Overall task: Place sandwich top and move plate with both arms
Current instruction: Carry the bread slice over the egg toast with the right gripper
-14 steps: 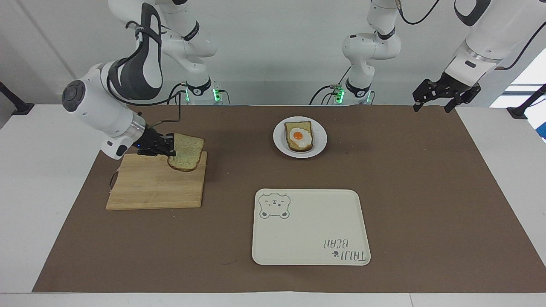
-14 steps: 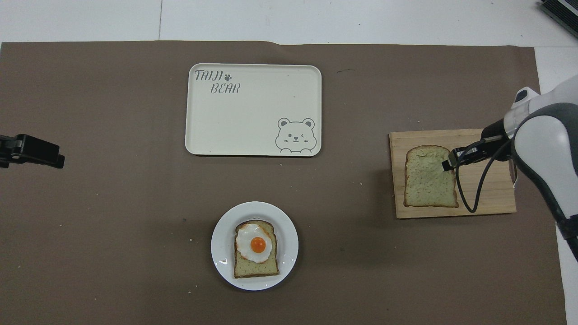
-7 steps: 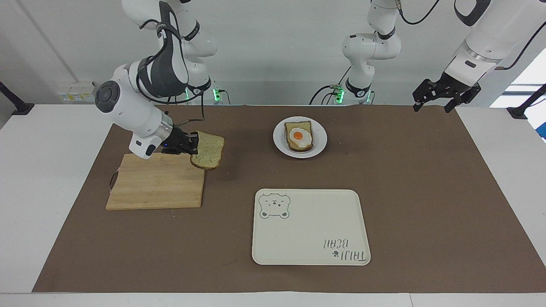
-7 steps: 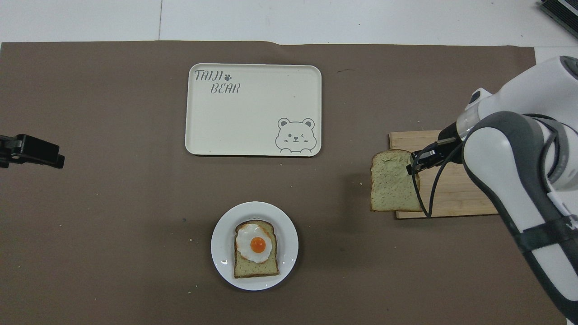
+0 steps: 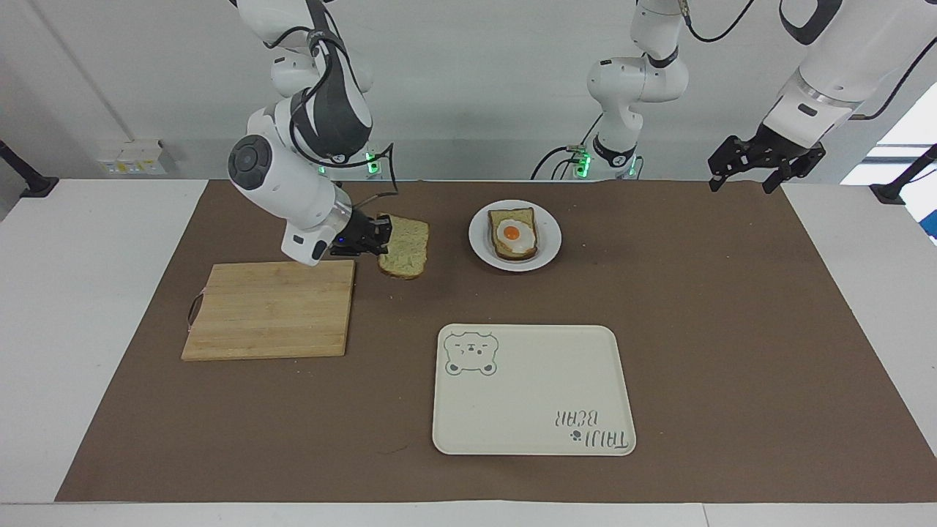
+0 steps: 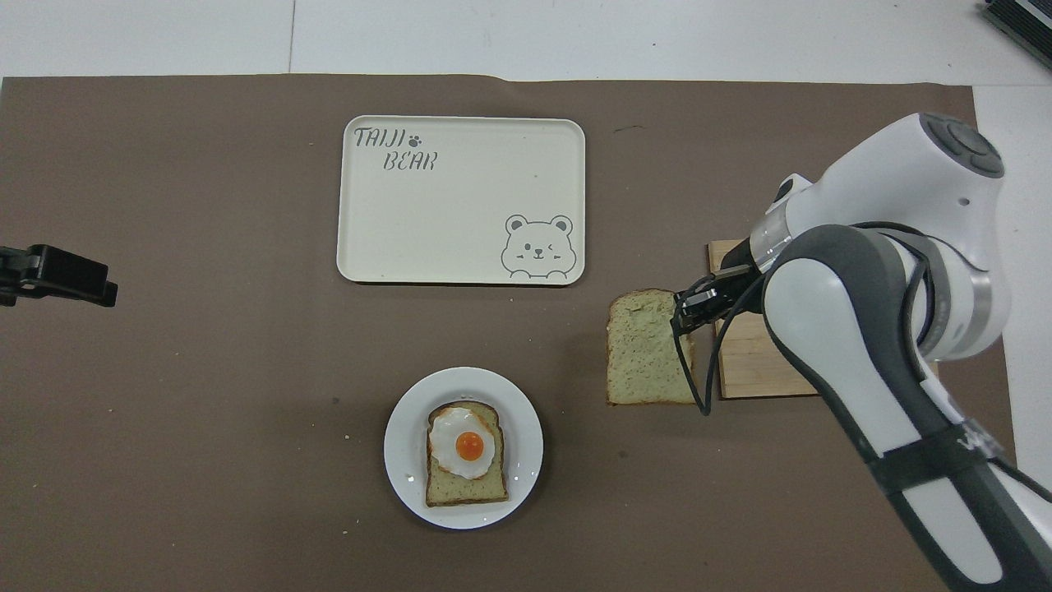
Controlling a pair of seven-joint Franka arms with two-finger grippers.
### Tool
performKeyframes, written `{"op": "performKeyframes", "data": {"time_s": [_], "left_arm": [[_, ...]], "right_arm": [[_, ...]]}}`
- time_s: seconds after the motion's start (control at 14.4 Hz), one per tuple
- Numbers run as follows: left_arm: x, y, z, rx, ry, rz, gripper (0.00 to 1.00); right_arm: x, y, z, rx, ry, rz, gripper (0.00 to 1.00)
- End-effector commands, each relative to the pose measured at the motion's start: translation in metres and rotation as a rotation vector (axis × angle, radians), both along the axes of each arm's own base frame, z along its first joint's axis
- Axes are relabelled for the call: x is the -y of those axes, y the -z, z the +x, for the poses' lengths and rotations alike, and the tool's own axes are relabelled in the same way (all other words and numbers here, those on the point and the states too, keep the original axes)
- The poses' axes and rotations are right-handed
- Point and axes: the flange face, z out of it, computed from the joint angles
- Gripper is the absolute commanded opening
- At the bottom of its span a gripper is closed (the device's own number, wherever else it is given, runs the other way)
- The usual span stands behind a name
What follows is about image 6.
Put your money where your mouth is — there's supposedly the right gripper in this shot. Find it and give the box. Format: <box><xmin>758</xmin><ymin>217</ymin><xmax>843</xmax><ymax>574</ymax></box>
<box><xmin>671</xmin><ymin>238</ymin><xmax>768</xmax><ymax>335</ymax></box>

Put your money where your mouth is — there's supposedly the plain bread slice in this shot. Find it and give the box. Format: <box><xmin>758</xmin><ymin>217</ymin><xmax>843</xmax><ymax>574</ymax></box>
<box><xmin>607</xmin><ymin>289</ymin><xmax>696</xmax><ymax>406</ymax></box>

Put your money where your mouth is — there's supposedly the white round plate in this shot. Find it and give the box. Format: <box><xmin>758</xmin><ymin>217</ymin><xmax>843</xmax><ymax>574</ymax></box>
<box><xmin>384</xmin><ymin>367</ymin><xmax>544</xmax><ymax>530</ymax></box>

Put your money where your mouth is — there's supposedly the wooden board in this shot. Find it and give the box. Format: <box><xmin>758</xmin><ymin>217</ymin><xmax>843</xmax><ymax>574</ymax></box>
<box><xmin>708</xmin><ymin>240</ymin><xmax>824</xmax><ymax>401</ymax></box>

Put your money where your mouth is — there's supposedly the fried egg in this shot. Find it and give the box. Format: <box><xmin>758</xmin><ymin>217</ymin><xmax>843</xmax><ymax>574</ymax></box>
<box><xmin>429</xmin><ymin>407</ymin><xmax>496</xmax><ymax>480</ymax></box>

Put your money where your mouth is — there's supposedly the cream tray with bear print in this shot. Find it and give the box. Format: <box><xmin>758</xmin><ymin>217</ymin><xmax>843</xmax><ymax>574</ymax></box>
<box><xmin>336</xmin><ymin>117</ymin><xmax>587</xmax><ymax>286</ymax></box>

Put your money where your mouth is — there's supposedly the toast slice under egg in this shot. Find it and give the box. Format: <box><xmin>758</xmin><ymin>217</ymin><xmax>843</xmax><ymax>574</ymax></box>
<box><xmin>425</xmin><ymin>401</ymin><xmax>510</xmax><ymax>507</ymax></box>

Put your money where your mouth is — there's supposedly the black cable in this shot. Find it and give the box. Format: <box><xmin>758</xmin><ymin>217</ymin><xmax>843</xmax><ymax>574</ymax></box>
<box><xmin>670</xmin><ymin>270</ymin><xmax>770</xmax><ymax>416</ymax></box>

